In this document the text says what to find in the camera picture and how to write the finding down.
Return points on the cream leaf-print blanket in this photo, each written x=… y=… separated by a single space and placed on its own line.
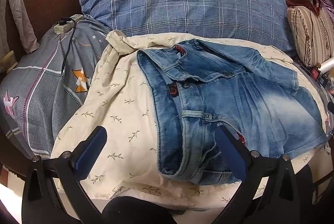
x=117 y=109

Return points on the white power strip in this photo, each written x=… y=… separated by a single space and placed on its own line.
x=65 y=27

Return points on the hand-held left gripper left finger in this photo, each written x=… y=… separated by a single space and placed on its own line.
x=91 y=151

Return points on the purple cloth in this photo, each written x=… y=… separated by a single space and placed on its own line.
x=327 y=2

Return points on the blue plaid pillow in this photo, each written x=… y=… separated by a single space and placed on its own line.
x=169 y=4

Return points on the striped beige cushion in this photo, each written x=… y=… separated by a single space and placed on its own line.
x=310 y=33

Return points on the blue denim pants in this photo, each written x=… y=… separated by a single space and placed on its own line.
x=234 y=98

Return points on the grey patterned bed sheet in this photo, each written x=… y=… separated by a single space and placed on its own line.
x=39 y=83

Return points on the grey hanging cloth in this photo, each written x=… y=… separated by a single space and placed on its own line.
x=15 y=4

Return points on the red packet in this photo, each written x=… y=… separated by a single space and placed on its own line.
x=315 y=74

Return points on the white plastic roll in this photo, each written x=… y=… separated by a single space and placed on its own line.
x=328 y=66

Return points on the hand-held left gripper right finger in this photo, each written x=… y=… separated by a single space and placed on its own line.
x=229 y=151

